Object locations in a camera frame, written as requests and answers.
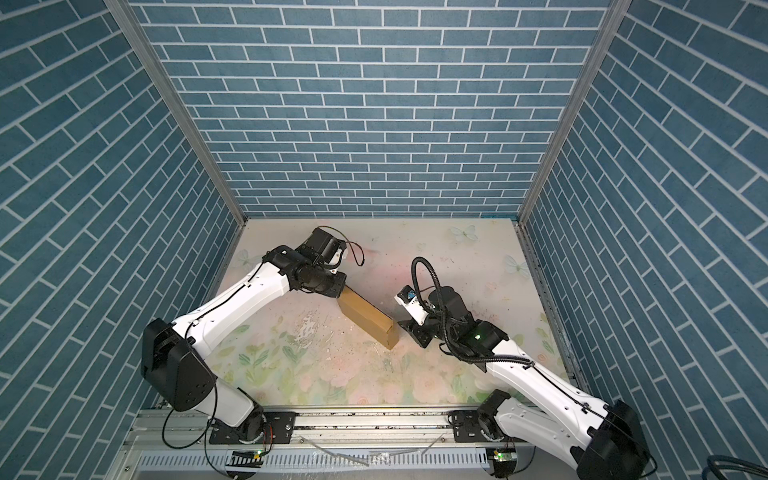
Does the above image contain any brown cardboard paper box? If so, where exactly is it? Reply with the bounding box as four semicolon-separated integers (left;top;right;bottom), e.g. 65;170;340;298
337;286;399;350

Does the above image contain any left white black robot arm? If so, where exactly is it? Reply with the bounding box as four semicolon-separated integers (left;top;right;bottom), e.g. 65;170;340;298
140;245;346;431

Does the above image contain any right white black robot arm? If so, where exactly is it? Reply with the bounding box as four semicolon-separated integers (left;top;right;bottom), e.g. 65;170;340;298
395;286;657;479

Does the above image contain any right green circuit board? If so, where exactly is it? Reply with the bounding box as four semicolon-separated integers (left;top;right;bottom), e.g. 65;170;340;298
486;449;518;464

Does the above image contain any green circuit board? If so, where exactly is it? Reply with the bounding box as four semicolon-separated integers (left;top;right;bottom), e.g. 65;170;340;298
486;449;518;464
226;450;264;470

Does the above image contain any left green circuit board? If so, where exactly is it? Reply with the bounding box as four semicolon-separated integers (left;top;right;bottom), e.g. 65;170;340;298
226;450;264;470

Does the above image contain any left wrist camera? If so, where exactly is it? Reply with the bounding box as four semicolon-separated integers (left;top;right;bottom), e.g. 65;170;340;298
299;227;347;270

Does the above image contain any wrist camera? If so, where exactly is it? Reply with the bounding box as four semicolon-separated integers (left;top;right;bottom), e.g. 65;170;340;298
299;227;347;270
395;285;429;326

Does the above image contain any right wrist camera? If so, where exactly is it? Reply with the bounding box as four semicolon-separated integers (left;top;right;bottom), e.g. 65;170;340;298
395;285;429;326

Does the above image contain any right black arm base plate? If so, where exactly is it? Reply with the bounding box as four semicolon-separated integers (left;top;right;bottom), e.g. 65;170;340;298
447;409;521;443

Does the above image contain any white slotted cable duct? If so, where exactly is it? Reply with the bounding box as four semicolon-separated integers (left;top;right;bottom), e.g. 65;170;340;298
137;448;489;473

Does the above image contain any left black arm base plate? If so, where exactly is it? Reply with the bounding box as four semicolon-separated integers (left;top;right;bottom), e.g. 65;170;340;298
209;411;297;446

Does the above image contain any aluminium front rail frame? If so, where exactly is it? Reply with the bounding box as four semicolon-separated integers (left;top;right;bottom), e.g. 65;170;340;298
104;405;637;480

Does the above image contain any black cable bottom right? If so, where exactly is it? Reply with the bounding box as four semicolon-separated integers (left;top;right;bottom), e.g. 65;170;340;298
701;454;768;480

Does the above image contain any left aluminium corner post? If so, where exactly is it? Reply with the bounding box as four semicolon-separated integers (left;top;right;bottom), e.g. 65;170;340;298
104;0;247;228

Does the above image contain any aluminium corner post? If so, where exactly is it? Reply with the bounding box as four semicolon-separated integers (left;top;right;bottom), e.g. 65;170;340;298
518;0;631;225
104;0;247;228

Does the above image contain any right aluminium corner post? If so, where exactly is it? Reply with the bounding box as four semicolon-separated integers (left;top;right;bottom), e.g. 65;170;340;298
518;0;631;225

